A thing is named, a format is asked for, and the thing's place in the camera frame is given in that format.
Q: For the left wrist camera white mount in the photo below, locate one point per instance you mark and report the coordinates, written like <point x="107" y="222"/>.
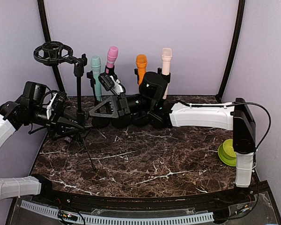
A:
<point x="55" y="104"/>

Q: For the green bowl on saucer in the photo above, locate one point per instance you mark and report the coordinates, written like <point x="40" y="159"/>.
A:
<point x="226" y="153"/>

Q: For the black stand under orange microphone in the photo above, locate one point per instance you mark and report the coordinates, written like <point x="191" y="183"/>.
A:
<point x="139" y="118"/>

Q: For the glitter microphone with silver grille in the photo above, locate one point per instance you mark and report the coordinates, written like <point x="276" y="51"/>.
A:
<point x="68" y="139"/>

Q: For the white slotted cable duct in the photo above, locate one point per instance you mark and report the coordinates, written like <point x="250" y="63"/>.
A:
<point x="117" y="217"/>

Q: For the orange microphone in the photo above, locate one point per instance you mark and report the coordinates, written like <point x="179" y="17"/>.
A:
<point x="141" y="63"/>

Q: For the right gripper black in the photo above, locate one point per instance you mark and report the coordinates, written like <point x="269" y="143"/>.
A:
<point x="118" y="109"/>

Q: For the black stand under mint microphone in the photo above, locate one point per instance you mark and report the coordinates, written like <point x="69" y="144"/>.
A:
<point x="98" y="122"/>

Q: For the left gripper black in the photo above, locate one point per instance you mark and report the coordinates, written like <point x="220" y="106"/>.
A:
<point x="57" y="116"/>

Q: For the black front rail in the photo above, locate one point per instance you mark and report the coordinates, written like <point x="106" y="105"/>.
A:
<point x="87" y="203"/>

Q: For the black tripod stand with shock mount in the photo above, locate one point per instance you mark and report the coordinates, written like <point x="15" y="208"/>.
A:
<point x="64" y="54"/>

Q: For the black corner post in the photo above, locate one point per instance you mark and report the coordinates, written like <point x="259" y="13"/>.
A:
<point x="51" y="46"/>
<point x="233" y="49"/>

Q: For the left black corner post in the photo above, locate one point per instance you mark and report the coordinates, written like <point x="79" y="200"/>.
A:
<point x="51" y="46"/>

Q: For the cream white microphone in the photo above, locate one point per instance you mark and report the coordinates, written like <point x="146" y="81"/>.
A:
<point x="166" y="57"/>

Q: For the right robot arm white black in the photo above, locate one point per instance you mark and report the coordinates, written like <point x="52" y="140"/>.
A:
<point x="149" y="105"/>

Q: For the pink microphone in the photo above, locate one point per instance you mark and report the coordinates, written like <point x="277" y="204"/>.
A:
<point x="111" y="56"/>

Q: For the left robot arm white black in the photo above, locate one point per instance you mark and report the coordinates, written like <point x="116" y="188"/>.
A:
<point x="36" y="105"/>

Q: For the black stand under cream microphone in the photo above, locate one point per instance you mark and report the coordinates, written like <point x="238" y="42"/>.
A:
<point x="159" y="114"/>

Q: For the mint green microphone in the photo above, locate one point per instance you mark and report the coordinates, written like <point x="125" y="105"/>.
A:
<point x="96" y="70"/>

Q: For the black stand under pink microphone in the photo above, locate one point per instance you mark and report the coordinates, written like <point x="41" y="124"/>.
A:
<point x="120" y="122"/>

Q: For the right black corner post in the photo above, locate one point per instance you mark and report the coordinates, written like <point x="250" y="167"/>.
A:
<point x="233" y="49"/>

